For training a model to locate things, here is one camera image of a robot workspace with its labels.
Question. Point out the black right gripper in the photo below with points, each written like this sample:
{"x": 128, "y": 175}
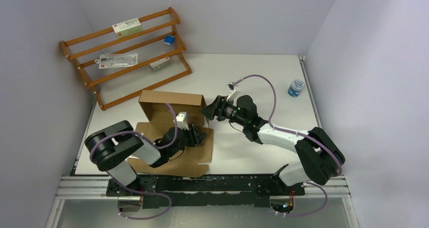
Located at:
{"x": 220, "y": 102}

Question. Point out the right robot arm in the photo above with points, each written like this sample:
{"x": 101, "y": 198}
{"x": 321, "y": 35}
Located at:
{"x": 319, "y": 157}

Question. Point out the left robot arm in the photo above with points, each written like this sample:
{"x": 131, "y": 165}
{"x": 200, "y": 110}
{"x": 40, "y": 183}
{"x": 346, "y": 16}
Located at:
{"x": 122, "y": 152}

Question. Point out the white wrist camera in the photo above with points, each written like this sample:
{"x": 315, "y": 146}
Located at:
{"x": 182, "y": 120}
{"x": 233, "y": 91}

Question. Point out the blue white lidded jar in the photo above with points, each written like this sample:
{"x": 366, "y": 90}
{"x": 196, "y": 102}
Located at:
{"x": 296, "y": 87}

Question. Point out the small white grey box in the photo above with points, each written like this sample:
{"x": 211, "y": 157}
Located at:
{"x": 160, "y": 64}

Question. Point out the brown cardboard box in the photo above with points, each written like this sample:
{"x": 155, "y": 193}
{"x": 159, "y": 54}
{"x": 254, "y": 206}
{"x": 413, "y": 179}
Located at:
{"x": 175, "y": 125}

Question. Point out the clear blister pack card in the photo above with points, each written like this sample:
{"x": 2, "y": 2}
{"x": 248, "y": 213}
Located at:
{"x": 107, "y": 61}

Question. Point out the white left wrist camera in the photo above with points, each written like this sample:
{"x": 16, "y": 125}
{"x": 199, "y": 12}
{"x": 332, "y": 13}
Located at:
{"x": 182, "y": 120}

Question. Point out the white green product box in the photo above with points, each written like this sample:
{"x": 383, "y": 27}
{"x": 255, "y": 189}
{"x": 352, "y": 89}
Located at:
{"x": 127, "y": 28}

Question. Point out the wooden tiered rack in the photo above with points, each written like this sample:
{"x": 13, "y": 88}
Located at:
{"x": 115, "y": 86}

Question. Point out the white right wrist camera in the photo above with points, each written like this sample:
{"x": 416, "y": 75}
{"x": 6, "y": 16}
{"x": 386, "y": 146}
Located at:
{"x": 233, "y": 91}

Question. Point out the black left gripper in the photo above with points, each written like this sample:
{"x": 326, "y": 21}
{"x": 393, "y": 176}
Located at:
{"x": 195, "y": 135}

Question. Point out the small blue cube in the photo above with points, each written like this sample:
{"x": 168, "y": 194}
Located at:
{"x": 169, "y": 39}

